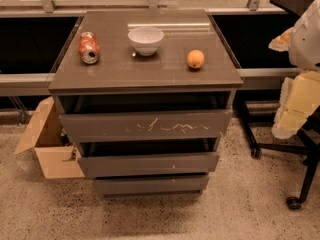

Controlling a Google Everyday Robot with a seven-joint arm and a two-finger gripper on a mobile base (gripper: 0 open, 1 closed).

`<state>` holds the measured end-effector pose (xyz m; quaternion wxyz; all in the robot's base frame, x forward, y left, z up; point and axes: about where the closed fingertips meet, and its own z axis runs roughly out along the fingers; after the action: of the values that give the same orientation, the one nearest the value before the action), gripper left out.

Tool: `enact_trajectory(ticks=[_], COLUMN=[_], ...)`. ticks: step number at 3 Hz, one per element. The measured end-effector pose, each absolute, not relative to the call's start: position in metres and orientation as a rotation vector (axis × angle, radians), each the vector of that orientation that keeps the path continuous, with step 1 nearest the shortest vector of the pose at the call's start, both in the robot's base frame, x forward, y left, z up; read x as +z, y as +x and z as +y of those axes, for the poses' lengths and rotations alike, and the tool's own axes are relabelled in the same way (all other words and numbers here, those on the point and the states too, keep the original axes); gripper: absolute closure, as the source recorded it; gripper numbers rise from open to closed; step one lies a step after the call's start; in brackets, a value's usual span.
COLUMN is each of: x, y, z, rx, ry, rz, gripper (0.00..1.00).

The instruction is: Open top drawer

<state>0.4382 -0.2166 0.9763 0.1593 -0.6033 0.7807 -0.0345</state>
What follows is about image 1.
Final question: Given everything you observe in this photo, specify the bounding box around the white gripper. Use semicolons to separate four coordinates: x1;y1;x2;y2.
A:
272;71;320;139

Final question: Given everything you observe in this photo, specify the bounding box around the orange fruit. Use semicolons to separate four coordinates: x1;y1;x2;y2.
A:
187;50;204;69

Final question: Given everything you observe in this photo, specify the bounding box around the black office chair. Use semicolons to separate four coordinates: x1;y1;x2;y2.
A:
233;93;320;211

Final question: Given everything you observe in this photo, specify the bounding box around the grey bottom drawer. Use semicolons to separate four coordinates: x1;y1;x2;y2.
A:
93;175;209;196

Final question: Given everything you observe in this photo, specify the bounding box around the black desk top corner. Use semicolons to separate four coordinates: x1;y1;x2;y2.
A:
270;0;314;16

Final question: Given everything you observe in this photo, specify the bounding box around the white ceramic bowl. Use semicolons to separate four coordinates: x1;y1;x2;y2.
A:
128;27;164;56

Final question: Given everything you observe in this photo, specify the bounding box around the open cardboard box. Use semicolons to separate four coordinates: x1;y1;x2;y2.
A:
15;97;84;179

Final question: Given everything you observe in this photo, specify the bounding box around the red crushed soda can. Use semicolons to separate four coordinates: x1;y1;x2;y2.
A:
78;32;100;64

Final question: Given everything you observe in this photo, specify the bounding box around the grey drawer cabinet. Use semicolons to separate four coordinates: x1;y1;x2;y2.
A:
48;9;244;198

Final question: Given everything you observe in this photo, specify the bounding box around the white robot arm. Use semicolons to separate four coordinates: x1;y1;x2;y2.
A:
269;0;320;139

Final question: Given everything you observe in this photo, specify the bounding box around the grey middle drawer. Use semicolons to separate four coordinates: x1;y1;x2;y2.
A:
78;152;219;178

